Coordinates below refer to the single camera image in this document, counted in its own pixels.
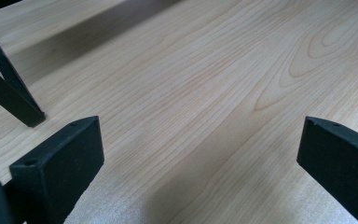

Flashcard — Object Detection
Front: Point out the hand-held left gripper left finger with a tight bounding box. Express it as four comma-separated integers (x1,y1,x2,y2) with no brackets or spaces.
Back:
8,115,105,224

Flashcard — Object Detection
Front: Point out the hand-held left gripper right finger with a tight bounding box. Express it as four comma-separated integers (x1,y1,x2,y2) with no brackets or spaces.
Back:
296,116,358,224

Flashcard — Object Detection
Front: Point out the black two-tier shelf rack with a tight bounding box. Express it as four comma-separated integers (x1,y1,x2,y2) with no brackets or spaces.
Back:
0,0,47,129

